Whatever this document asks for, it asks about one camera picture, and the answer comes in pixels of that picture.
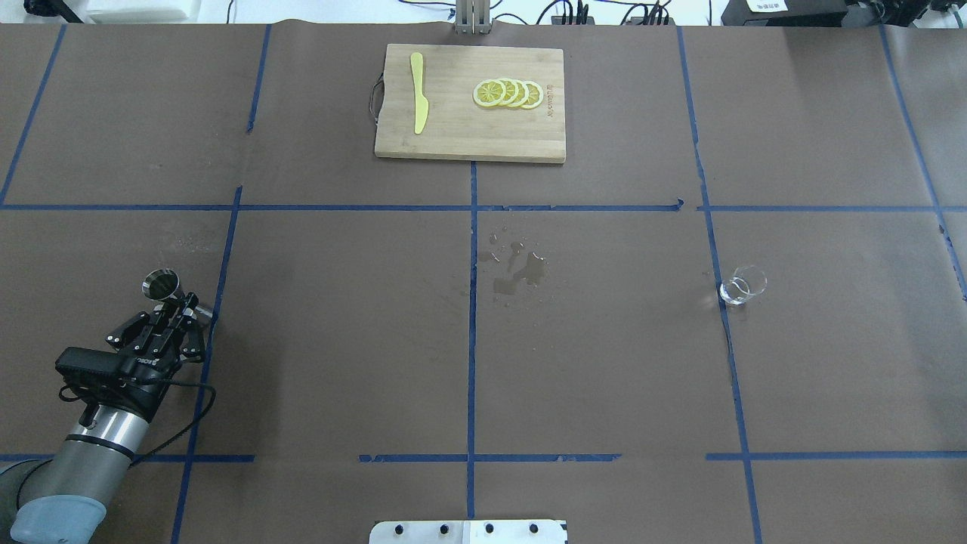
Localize lemon slice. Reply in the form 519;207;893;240
471;77;545;110

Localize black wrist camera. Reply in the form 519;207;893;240
54;347;128;387

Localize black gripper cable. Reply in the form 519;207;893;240
59;378;217;463

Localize small clear glass cup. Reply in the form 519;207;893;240
718;265;769;307

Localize aluminium frame post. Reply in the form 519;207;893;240
453;0;493;35

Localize wooden cutting board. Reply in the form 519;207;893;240
374;44;567;164

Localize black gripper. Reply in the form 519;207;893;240
106;293;208;394

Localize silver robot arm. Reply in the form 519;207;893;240
2;293;213;543

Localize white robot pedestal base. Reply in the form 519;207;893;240
369;519;569;543

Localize steel jigger measuring cup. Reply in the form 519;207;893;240
141;268;214;320

